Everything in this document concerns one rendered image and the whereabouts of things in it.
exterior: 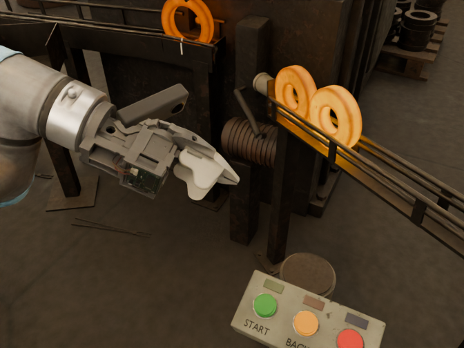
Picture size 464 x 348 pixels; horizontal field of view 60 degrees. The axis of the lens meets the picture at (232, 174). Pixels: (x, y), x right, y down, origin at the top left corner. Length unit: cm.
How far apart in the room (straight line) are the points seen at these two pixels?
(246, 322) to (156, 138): 37
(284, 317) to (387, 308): 83
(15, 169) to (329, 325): 55
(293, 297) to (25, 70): 55
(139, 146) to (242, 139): 75
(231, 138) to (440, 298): 92
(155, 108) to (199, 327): 96
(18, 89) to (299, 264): 63
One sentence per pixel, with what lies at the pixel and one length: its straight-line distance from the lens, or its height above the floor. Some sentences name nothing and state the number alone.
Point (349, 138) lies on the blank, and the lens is 94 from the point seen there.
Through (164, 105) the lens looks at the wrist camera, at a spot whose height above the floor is 94.
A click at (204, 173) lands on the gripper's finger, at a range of 55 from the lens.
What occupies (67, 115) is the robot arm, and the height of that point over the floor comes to 97.
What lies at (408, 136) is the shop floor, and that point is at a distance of 233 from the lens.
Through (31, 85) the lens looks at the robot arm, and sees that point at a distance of 57.
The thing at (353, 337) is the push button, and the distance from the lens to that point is 73.
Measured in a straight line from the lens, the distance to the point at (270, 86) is 113.
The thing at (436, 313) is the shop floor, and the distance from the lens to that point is 159.
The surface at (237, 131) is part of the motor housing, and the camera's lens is 127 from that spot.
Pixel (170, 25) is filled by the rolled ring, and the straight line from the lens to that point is 144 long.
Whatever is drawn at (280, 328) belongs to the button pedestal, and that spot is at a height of 59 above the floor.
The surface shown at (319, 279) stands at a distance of 90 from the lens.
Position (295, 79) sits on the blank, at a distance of 105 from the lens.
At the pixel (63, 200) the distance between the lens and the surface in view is 190.
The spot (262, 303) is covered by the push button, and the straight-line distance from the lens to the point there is 74.
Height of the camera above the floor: 124
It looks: 41 degrees down
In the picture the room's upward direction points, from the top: straight up
